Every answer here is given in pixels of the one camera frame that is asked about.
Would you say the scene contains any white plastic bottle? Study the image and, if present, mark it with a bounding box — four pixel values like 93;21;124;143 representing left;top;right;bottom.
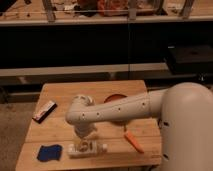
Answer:
67;140;108;158

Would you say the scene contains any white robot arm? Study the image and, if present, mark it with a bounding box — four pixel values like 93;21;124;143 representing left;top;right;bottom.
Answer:
66;82;213;171

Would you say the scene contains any orange ceramic bowl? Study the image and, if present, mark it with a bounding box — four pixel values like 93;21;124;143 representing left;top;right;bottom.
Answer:
104;94;129;126

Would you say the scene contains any wooden table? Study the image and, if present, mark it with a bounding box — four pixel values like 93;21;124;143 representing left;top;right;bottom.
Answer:
15;80;161;171

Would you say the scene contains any orange carrot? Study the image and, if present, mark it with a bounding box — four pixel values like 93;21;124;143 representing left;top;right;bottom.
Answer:
124;131;143;153

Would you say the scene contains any blue cloth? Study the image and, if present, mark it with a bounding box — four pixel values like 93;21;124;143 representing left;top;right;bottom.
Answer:
37;144;63;162

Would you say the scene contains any black box on right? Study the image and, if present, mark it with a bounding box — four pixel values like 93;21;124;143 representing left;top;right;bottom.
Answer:
165;45;213;74

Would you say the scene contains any long wooden shelf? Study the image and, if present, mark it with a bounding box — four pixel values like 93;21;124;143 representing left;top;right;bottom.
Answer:
0;0;213;26

